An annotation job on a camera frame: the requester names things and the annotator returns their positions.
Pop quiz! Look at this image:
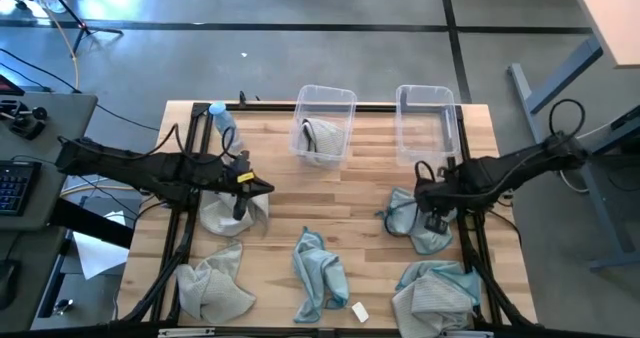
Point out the grey side desk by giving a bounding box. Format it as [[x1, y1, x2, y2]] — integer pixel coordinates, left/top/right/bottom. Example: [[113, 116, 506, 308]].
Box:
[[0, 91, 99, 232]]

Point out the black tripod stand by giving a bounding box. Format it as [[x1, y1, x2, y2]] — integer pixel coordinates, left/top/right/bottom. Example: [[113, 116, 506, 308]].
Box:
[[37, 0, 125, 55]]

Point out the black clamp device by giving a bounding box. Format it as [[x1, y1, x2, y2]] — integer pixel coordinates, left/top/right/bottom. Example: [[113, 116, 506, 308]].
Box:
[[0, 97, 49, 140]]

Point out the silver frame bracket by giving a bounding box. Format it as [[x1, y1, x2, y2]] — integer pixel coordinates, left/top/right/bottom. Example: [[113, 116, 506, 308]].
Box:
[[158, 327, 216, 338], [439, 330, 494, 338]]

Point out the grey microfiber towel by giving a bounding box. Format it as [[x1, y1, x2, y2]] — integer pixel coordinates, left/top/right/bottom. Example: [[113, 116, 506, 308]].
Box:
[[174, 240, 257, 325], [298, 117, 347, 168], [198, 190, 270, 238], [391, 272, 476, 338]]

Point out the black keyboard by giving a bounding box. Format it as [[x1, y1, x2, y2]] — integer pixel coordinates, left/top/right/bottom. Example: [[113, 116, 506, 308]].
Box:
[[0, 160, 43, 217]]

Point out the black computer mouse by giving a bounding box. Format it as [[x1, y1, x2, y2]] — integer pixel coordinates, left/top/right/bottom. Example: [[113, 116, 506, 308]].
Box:
[[0, 259, 21, 312]]

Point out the light wooden table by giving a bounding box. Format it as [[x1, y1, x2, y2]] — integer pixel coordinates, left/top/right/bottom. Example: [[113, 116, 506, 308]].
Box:
[[566, 0, 640, 69]]

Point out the clear plastic bin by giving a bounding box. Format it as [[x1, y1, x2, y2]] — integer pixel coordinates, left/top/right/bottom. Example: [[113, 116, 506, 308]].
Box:
[[394, 83, 462, 168], [288, 83, 358, 170]]

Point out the black aluminium table frame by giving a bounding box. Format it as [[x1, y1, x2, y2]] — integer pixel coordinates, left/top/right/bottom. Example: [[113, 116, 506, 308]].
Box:
[[114, 100, 541, 338]]

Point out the white paper sheet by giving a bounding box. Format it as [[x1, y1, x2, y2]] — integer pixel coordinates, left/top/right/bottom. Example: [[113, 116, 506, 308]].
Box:
[[72, 210, 129, 281]]

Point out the yellow cable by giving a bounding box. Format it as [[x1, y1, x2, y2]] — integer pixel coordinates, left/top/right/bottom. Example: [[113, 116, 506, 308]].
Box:
[[29, 0, 81, 92]]

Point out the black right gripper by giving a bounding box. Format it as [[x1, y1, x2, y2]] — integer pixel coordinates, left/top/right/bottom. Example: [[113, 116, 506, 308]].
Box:
[[413, 170, 459, 236]]

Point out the blue microfiber towel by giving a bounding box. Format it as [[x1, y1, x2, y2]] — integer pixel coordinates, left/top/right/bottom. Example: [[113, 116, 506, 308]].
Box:
[[292, 226, 350, 325], [375, 186, 457, 257], [394, 260, 482, 309]]

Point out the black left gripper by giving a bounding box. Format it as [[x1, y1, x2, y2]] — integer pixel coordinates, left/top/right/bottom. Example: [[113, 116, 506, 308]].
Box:
[[212, 150, 275, 223]]

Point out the clear plastic water bottle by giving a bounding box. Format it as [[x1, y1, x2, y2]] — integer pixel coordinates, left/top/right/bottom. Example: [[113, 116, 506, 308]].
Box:
[[208, 101, 245, 154]]

